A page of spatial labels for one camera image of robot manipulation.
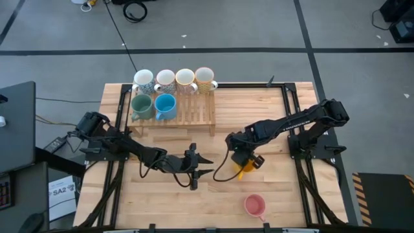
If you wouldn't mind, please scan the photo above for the long black floor cable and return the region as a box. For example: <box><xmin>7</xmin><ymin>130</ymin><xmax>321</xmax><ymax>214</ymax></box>
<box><xmin>103</xmin><ymin>0</ymin><xmax>142</xmax><ymax>79</ymax></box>

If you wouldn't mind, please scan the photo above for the red swirl pattern mug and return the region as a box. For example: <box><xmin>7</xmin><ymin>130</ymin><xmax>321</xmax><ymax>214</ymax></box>
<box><xmin>175</xmin><ymin>68</ymin><xmax>199</xmax><ymax>94</ymax></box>

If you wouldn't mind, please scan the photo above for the black power adapter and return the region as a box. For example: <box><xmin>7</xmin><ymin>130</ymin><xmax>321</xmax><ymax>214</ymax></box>
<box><xmin>43</xmin><ymin>137</ymin><xmax>68</xmax><ymax>154</ymax></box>

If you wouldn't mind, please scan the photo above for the black computer mouse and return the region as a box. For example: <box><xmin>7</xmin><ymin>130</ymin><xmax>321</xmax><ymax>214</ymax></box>
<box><xmin>18</xmin><ymin>212</ymin><xmax>45</xmax><ymax>233</ymax></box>

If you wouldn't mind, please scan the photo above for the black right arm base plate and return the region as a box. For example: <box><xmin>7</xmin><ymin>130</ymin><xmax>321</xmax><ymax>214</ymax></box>
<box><xmin>289</xmin><ymin>131</ymin><xmax>347</xmax><ymax>160</ymax></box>

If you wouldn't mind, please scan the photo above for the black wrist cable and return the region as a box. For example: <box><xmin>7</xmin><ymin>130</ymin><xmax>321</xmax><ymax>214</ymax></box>
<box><xmin>212</xmin><ymin>149</ymin><xmax>242</xmax><ymax>183</ymax></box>
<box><xmin>138</xmin><ymin>154</ymin><xmax>192</xmax><ymax>188</ymax></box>

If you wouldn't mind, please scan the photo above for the thin black equipment cable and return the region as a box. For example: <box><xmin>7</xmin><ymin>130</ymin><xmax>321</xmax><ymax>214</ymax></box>
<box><xmin>371</xmin><ymin>8</ymin><xmax>394</xmax><ymax>32</ymax></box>

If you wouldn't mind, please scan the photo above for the green mug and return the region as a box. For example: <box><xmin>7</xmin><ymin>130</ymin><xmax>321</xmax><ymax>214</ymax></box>
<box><xmin>130</xmin><ymin>93</ymin><xmax>155</xmax><ymax>122</ymax></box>

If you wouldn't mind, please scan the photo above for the yellow dotted mug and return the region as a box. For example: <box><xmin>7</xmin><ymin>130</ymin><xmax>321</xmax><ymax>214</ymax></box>
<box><xmin>194</xmin><ymin>66</ymin><xmax>219</xmax><ymax>94</ymax></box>

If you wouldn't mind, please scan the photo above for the black metal table frame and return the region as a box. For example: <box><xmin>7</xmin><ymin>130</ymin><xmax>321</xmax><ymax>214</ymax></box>
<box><xmin>79</xmin><ymin>82</ymin><xmax>349</xmax><ymax>229</ymax></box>

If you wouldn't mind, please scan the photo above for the pink mug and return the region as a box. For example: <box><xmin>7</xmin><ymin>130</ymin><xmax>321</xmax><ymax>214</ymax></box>
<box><xmin>243</xmin><ymin>194</ymin><xmax>267</xmax><ymax>223</ymax></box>

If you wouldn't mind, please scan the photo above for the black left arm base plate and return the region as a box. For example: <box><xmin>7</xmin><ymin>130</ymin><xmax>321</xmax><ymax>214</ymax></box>
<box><xmin>84</xmin><ymin>147</ymin><xmax>130</xmax><ymax>162</ymax></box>

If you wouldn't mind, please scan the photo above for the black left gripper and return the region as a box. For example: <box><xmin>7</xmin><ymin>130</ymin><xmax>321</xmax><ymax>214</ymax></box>
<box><xmin>177</xmin><ymin>142</ymin><xmax>215</xmax><ymax>191</ymax></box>

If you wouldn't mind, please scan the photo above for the grey diamond pattern mug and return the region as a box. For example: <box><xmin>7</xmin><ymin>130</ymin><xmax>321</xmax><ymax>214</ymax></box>
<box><xmin>153</xmin><ymin>69</ymin><xmax>177</xmax><ymax>94</ymax></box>

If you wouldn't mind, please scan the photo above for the black equipment box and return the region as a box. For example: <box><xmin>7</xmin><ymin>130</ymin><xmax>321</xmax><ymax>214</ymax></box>
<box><xmin>378</xmin><ymin>0</ymin><xmax>414</xmax><ymax>23</ymax></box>
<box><xmin>389</xmin><ymin>17</ymin><xmax>414</xmax><ymax>45</ymax></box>

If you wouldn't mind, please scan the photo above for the grey desk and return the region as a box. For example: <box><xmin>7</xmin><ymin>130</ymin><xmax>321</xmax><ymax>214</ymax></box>
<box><xmin>0</xmin><ymin>161</ymin><xmax>50</xmax><ymax>233</ymax></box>

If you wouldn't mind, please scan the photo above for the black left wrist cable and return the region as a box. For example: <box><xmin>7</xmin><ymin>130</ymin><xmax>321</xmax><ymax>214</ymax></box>
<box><xmin>138</xmin><ymin>154</ymin><xmax>192</xmax><ymax>188</ymax></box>

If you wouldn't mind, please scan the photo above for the black mat with hazard stripes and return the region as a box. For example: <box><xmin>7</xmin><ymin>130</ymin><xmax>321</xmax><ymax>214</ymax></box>
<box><xmin>351</xmin><ymin>172</ymin><xmax>414</xmax><ymax>227</ymax></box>

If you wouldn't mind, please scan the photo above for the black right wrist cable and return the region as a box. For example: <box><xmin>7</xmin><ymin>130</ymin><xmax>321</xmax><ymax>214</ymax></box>
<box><xmin>212</xmin><ymin>149</ymin><xmax>242</xmax><ymax>183</ymax></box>

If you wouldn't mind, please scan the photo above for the white mug with blue pattern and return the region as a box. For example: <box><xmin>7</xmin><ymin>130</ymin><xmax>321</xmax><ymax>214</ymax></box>
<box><xmin>131</xmin><ymin>69</ymin><xmax>155</xmax><ymax>95</ymax></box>

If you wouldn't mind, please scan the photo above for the coiled black cable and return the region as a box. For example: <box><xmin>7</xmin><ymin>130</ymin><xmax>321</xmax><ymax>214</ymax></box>
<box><xmin>122</xmin><ymin>0</ymin><xmax>149</xmax><ymax>23</ymax></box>

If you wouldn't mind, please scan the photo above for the black case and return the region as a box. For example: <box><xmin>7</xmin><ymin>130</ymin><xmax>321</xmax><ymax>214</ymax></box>
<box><xmin>111</xmin><ymin>0</ymin><xmax>158</xmax><ymax>5</ymax></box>

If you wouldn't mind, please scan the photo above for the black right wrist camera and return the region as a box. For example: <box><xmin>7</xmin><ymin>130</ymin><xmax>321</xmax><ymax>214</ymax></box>
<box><xmin>231</xmin><ymin>149</ymin><xmax>252</xmax><ymax>168</ymax></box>

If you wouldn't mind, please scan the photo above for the yellow cable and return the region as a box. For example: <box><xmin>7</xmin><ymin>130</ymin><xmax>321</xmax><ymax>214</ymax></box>
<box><xmin>35</xmin><ymin>113</ymin><xmax>78</xmax><ymax>128</ymax></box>

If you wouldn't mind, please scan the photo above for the plain yellow mug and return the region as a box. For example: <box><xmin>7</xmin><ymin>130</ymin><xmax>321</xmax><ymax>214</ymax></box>
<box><xmin>233</xmin><ymin>158</ymin><xmax>258</xmax><ymax>181</ymax></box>

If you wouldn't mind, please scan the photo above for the slatted wooden rack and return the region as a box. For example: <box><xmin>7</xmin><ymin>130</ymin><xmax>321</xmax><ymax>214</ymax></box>
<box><xmin>125</xmin><ymin>76</ymin><xmax>217</xmax><ymax>137</ymax></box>

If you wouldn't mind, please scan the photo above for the white printed paper sheet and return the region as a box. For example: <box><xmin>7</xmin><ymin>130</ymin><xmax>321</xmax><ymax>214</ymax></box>
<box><xmin>48</xmin><ymin>175</ymin><xmax>78</xmax><ymax>223</ymax></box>

